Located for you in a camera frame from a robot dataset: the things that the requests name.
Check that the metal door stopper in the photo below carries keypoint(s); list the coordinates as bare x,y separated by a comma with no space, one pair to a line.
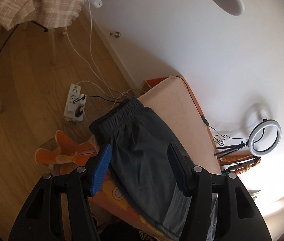
115,34

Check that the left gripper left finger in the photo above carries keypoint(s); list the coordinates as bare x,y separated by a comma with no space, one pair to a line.
91,182

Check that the white power strip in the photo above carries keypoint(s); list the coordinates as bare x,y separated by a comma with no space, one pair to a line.
75,104

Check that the orange patterned bedsheet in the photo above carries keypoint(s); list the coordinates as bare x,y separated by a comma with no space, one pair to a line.
72,156

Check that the plaid beige cloth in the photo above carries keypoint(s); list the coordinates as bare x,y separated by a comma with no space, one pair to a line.
49,13

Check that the white ring light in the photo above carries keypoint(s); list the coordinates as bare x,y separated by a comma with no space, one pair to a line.
264,138

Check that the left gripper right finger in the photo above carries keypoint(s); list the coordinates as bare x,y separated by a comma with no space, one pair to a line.
196,183

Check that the white green patterned pillow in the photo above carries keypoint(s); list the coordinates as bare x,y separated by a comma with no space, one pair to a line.
255,194

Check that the black mini tripod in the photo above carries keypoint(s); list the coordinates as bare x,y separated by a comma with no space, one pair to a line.
226,150

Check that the black pants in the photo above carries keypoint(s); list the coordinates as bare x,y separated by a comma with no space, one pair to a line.
139,187

